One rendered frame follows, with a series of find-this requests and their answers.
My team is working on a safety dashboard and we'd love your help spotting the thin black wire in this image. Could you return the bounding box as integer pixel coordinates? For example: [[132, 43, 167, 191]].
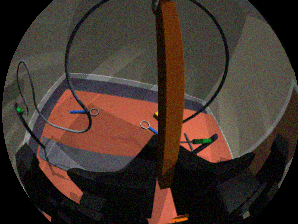
[[15, 0, 229, 172]]

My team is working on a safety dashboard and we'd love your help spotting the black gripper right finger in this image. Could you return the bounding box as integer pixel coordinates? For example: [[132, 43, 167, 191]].
[[170, 144, 255, 216]]

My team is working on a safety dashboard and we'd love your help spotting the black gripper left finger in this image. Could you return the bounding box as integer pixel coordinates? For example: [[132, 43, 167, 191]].
[[67, 135, 157, 218]]

